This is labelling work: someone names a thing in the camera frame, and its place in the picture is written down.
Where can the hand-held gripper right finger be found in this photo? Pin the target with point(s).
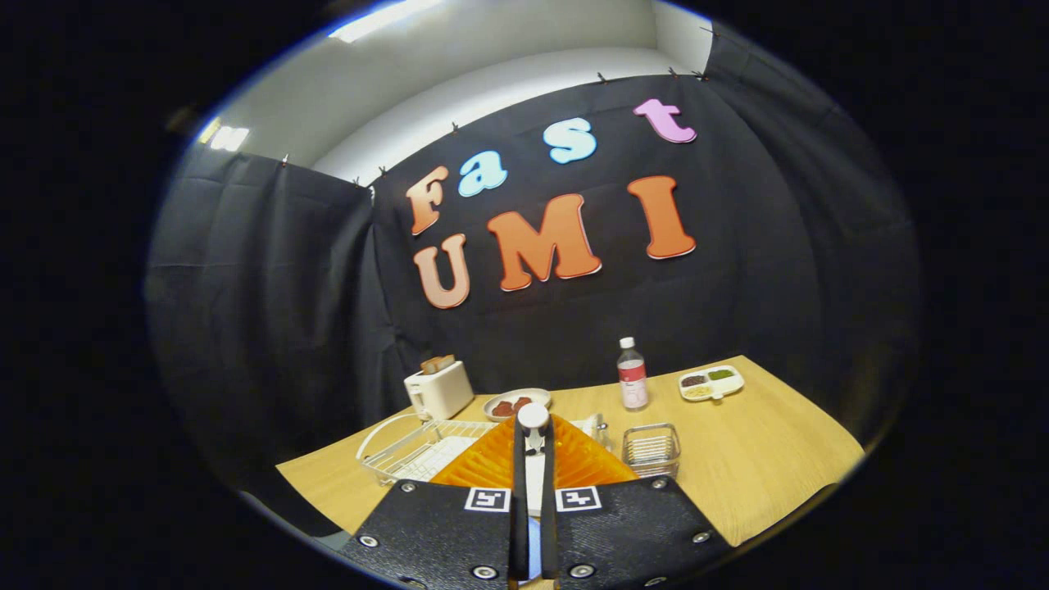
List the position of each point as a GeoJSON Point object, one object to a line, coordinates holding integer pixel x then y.
{"type": "Point", "coordinates": [548, 508]}

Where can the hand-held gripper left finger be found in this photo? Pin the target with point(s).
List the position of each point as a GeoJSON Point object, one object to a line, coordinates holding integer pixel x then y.
{"type": "Point", "coordinates": [520, 508]}

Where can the blue plate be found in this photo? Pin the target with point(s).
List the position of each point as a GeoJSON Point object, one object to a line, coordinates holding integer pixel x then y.
{"type": "Point", "coordinates": [534, 549]}

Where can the white plate with meat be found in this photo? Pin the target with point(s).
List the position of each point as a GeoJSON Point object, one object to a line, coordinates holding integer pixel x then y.
{"type": "Point", "coordinates": [500, 396]}

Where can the white divided dish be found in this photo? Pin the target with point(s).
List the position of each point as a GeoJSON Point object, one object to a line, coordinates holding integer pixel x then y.
{"type": "Point", "coordinates": [736, 385]}

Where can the white toaster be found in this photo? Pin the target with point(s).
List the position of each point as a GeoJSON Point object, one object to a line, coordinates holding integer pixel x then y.
{"type": "Point", "coordinates": [442, 393]}

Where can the clear bottle with red label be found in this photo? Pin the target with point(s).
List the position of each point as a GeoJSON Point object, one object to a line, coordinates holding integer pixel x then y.
{"type": "Point", "coordinates": [633, 381]}

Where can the brown toast slice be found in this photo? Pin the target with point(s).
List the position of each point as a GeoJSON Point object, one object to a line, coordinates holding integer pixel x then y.
{"type": "Point", "coordinates": [447, 362]}
{"type": "Point", "coordinates": [430, 366]}

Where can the heap of yellow beans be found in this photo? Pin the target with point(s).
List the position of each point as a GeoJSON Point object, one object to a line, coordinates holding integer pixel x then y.
{"type": "Point", "coordinates": [697, 392]}

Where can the heap of dark beans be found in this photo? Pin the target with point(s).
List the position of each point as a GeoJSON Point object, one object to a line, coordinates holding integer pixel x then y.
{"type": "Point", "coordinates": [694, 380]}

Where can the heap of green beans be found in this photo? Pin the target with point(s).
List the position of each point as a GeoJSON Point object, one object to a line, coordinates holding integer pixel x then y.
{"type": "Point", "coordinates": [721, 375]}

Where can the black backdrop cloth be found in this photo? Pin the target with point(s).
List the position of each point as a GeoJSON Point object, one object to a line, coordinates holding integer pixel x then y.
{"type": "Point", "coordinates": [328, 328]}

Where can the small ceiling light panel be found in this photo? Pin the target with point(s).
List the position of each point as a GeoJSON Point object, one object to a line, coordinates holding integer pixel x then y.
{"type": "Point", "coordinates": [228, 136]}

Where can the large ceiling light panel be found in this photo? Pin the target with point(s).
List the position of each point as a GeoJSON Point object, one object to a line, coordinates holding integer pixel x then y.
{"type": "Point", "coordinates": [385, 18]}

